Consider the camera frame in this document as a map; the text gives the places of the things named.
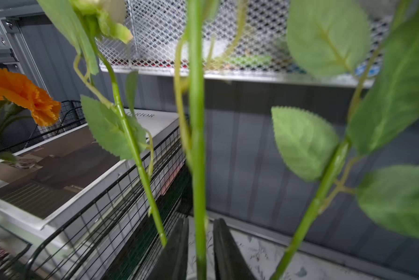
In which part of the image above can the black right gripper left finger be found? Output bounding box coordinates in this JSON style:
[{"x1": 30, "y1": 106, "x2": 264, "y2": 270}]
[{"x1": 147, "y1": 218, "x2": 189, "y2": 280}]

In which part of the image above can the cream white rose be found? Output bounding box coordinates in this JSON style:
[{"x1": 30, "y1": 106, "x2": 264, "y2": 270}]
[{"x1": 38, "y1": 1, "x2": 167, "y2": 246}]

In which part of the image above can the black wire desk organizer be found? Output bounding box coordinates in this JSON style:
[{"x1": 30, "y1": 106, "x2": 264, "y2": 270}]
[{"x1": 0, "y1": 99, "x2": 196, "y2": 280}]

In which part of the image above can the white mesh wall basket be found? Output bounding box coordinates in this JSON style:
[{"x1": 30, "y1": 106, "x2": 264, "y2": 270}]
[{"x1": 95, "y1": 0, "x2": 396, "y2": 88}]

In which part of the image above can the white rose bud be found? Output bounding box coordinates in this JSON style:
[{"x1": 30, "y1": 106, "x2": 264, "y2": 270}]
[{"x1": 173, "y1": 1, "x2": 220, "y2": 280}]

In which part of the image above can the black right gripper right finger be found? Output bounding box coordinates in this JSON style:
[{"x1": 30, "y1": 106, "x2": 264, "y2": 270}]
[{"x1": 213, "y1": 219, "x2": 256, "y2": 280}]

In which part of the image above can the orange marigold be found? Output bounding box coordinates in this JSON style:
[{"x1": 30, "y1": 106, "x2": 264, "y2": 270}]
[{"x1": 0, "y1": 68, "x2": 61, "y2": 159}]

